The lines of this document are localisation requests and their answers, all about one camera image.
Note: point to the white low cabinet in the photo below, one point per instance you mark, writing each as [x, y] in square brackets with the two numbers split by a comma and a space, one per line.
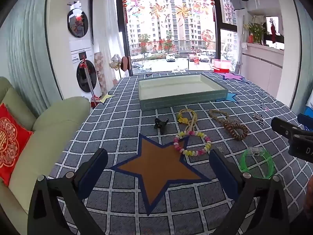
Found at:
[261, 63]

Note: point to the grey blue curtain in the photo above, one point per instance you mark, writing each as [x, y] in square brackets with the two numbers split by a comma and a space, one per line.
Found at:
[27, 53]

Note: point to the green translucent bangle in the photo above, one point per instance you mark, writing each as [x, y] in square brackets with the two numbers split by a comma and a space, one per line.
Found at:
[269, 169]

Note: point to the pale green sofa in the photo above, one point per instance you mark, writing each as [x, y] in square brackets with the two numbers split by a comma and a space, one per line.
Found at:
[49, 132]

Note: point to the small silver ornament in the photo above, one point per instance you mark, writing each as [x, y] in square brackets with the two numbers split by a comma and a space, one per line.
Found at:
[219, 148]

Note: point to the grey checked tablecloth with stars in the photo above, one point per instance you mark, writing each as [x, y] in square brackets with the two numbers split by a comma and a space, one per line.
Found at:
[117, 132]

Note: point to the white slippers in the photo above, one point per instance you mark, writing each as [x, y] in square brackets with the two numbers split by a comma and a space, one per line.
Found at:
[179, 69]

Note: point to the shoe rack with slippers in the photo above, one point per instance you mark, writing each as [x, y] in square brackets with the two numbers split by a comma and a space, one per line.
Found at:
[119, 63]

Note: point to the teal tray with cream lining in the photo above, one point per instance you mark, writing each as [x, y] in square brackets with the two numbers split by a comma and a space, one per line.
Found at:
[181, 88]

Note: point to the black hair claw clip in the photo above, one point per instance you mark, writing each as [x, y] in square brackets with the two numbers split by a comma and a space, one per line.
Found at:
[160, 123]

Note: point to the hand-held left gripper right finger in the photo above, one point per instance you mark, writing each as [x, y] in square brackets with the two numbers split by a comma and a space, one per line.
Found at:
[223, 172]

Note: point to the white dryer with round door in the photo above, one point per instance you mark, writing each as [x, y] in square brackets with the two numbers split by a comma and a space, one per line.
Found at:
[78, 22]

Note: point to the white sheer curtain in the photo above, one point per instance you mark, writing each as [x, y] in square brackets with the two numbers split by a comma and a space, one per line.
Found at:
[107, 29]

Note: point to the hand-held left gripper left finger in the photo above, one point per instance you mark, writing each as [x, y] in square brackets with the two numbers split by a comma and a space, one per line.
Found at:
[94, 171]

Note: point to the red embroidered cushion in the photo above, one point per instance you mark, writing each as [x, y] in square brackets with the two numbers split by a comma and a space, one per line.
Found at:
[11, 146]

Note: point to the pink checked board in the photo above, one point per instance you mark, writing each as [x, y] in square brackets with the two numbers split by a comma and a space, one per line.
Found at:
[100, 71]

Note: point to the red mop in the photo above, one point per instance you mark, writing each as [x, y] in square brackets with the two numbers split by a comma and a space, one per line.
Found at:
[89, 85]

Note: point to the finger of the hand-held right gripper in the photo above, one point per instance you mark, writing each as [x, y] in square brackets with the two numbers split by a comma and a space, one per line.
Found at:
[283, 127]
[305, 121]

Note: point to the potted green plant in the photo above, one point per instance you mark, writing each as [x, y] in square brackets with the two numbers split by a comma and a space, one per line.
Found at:
[256, 30]

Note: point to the pink plastic basin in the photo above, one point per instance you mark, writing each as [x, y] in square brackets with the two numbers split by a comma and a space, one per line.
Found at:
[221, 63]

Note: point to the large glass window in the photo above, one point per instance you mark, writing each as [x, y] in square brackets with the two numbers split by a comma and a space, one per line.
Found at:
[171, 29]

